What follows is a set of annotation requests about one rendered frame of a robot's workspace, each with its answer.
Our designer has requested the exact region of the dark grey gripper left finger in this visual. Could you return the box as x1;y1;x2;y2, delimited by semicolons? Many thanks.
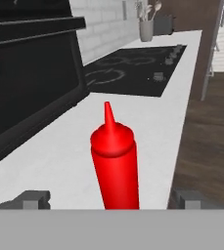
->
0;189;52;211

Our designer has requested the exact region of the black hob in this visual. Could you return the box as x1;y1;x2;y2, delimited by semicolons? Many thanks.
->
83;44;188;99

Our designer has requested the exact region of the grey utensil pot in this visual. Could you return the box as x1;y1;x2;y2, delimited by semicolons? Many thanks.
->
139;19;155;43

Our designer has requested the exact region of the dark grey toaster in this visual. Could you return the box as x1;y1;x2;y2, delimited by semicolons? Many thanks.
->
153;14;176;36

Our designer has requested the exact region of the grey hob knob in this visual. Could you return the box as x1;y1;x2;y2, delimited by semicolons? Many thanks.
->
153;71;165;82

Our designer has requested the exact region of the red condiment squeeze bottle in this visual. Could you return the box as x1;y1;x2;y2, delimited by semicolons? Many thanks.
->
89;101;141;211

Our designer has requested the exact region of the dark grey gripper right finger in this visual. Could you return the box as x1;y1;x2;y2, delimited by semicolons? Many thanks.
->
167;189;224;211

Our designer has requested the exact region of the wooden spoon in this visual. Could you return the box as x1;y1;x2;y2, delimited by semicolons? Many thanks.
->
150;0;162;21

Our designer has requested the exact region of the black microwave oven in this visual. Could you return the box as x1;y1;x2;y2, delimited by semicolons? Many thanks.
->
0;0;91;172

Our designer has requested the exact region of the pale spatula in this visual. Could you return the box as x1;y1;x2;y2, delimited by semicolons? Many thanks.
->
139;4;153;22

